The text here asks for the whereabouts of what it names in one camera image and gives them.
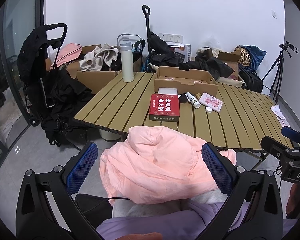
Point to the white wall sockets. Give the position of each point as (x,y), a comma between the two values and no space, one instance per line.
(171,38)

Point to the pink white tissue pack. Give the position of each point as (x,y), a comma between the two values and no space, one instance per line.
(210,101)

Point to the black clothes pile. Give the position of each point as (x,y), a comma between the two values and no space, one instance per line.
(162,54)

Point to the black backpack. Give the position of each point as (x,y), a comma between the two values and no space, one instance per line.
(251,79)

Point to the black camera tripod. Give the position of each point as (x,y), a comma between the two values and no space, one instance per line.
(279,62)

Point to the white spray bottle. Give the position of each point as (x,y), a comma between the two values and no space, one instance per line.
(192,99)

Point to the black jacket on box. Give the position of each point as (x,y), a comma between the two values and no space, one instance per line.
(214,66)

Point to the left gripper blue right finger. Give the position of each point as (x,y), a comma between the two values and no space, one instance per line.
(252,209)

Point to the wicker ball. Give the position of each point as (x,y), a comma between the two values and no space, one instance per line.
(245,59)

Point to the white paper sheet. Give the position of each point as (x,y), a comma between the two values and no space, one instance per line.
(281,118)

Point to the white translucent plastic case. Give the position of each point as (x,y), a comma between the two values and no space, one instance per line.
(167,91)

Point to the red printed box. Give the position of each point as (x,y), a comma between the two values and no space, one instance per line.
(164,107)

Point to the black stroller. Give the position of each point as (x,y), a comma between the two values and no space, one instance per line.
(53,96)

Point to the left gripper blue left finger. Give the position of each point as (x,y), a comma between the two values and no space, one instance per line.
(46,209)

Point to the beige clothes pile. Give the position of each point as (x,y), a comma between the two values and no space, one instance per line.
(93,61)

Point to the shallow cardboard tray box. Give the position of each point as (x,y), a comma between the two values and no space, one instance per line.
(193,81)

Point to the large cardboard box left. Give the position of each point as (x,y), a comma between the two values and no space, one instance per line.
(93,80)

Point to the black trolley handle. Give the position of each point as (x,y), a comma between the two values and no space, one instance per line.
(147,11)

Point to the pink puffy jacket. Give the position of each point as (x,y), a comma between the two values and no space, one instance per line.
(155,165)

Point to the printed appliance box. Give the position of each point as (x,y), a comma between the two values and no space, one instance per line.
(183,51)

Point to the blue velvet bag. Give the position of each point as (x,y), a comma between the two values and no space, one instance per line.
(257,55)

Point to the white bucket under table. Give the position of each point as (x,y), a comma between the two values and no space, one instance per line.
(109,136)

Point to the olive slatted folding table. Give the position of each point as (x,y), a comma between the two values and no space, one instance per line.
(245,117)

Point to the lavender sleeve forearm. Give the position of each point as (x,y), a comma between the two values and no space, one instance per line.
(190,223)

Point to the pink backpack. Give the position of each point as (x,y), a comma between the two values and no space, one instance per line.
(68,53)

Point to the cardboard box right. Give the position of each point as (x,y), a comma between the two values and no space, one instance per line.
(231,59)

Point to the white thermos bottle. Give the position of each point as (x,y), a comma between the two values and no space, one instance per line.
(127,61)

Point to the white metal rack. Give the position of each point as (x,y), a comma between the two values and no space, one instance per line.
(126,37)

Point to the small white round jar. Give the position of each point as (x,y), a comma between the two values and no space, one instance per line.
(208,109)

